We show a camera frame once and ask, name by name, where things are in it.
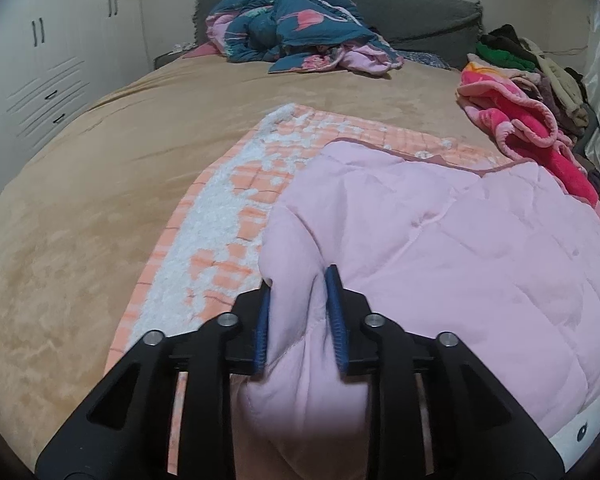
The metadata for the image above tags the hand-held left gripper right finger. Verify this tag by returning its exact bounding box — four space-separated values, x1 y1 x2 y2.
325 264 566 480

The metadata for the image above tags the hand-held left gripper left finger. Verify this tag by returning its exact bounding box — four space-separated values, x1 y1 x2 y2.
35 280 272 480

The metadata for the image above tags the pink quilt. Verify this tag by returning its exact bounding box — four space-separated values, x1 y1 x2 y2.
232 140 600 480

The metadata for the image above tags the pile of clothes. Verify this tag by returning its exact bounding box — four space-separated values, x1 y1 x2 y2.
475 23 600 201

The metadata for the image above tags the orange checked fleece blanket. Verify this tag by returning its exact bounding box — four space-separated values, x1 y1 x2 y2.
104 103 516 480

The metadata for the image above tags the tan bed blanket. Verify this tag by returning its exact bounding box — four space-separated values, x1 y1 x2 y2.
0 52 526 472

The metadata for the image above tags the pink ruffled fleece blanket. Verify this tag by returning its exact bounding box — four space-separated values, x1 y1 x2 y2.
456 61 600 223

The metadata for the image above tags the dark floral pillow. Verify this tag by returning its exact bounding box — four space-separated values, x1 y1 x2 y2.
394 50 452 71

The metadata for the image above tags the maroon pillow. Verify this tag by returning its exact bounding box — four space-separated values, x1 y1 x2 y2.
184 42 227 61

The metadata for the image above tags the blue flamingo print quilt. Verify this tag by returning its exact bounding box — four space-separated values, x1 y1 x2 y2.
205 0 406 78

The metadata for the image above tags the grey padded headboard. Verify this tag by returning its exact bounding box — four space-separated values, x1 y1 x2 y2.
193 0 484 57

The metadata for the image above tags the white wardrobe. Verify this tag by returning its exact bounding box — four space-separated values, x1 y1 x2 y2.
0 0 153 206

